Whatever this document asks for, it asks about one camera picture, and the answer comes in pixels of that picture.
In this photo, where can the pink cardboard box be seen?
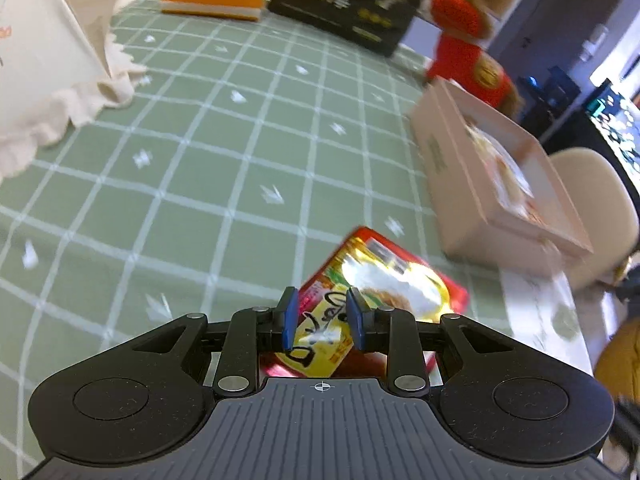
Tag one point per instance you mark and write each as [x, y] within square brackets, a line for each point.
[497, 198]

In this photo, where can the red shiny snack bag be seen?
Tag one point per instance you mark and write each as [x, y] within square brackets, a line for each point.
[387, 276]

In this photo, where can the yellow cartoon snack bag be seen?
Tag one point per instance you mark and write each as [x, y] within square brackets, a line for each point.
[511, 186]

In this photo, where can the beige chair right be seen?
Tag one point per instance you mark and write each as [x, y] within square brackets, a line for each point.
[606, 211]

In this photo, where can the cream canvas tote bag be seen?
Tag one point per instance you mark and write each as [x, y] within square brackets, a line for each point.
[61, 65]

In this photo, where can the red plush horse toy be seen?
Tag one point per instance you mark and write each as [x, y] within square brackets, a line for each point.
[460, 57]

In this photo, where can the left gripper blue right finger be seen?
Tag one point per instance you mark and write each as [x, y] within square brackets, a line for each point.
[394, 333]

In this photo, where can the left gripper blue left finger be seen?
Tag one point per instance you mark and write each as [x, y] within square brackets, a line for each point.
[250, 333]

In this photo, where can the green checked tablecloth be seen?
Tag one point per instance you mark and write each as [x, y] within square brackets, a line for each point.
[248, 153]

